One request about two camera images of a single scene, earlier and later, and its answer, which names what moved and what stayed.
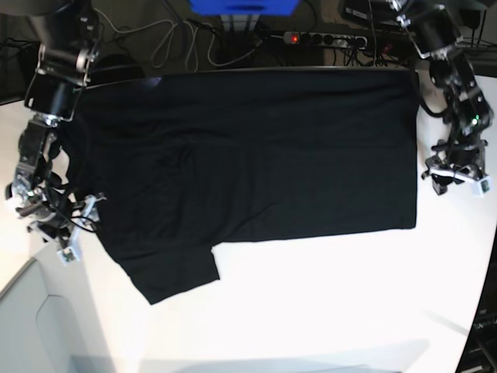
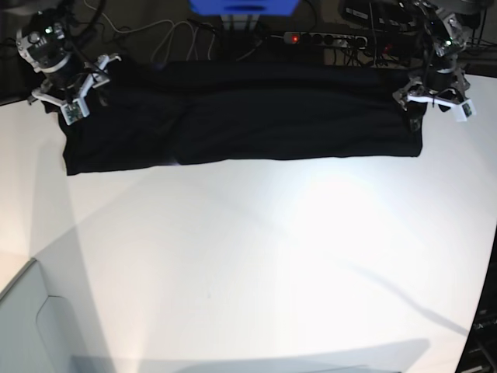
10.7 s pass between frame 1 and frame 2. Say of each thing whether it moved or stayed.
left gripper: moved
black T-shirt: moved
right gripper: moved
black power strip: stayed
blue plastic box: stayed
